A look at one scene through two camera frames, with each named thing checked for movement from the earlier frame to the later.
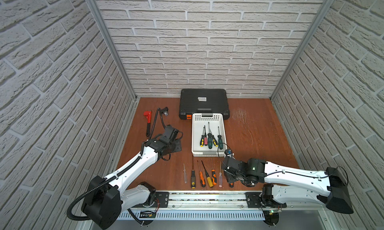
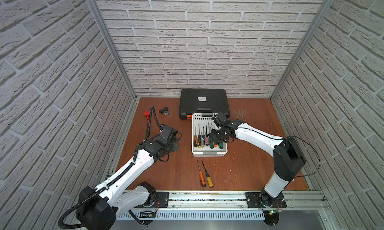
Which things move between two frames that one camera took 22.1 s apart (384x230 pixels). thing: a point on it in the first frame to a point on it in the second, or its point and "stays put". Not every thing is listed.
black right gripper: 228,177 to 213,132
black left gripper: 179,146 stays put
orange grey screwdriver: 201,177 stays put
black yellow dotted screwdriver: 193,177 to 199,139
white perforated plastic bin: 208,136 stays put
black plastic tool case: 203,101 stays put
